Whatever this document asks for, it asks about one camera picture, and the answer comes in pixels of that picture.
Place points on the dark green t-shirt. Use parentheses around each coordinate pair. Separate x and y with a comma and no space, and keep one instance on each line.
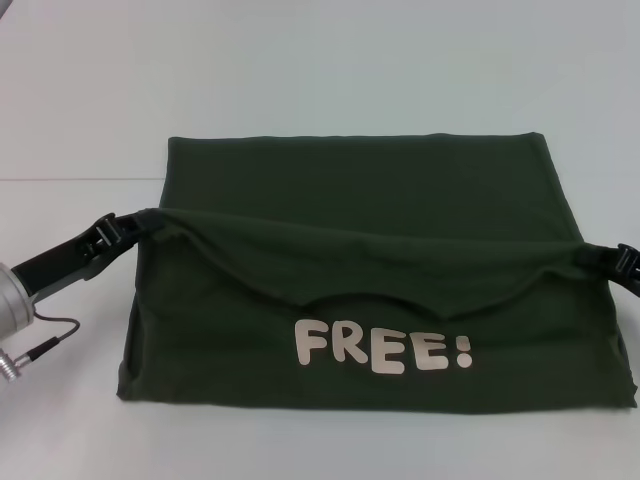
(375,240)

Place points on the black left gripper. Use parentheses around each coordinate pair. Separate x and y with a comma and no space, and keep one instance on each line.
(65,260)

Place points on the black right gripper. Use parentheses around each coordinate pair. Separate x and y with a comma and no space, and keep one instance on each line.
(632,280)

